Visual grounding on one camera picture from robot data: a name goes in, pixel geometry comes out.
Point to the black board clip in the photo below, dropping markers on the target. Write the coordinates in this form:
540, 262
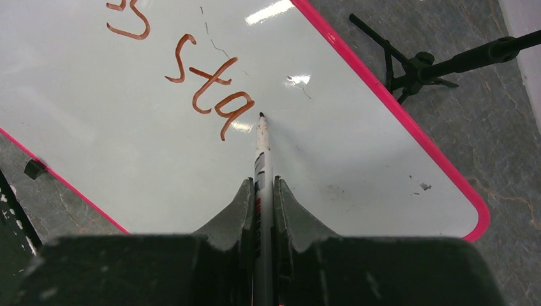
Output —
34, 168

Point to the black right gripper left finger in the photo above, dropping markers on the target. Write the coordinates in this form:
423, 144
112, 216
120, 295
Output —
211, 266

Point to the black tripod stand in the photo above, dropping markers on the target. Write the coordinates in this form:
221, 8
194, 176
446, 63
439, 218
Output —
412, 74

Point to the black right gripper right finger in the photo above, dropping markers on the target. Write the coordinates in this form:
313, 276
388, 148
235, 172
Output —
316, 266

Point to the white board with pink frame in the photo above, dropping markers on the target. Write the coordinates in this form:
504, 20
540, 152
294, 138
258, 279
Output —
149, 109

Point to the white marker pen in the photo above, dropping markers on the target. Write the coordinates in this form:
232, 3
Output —
263, 287

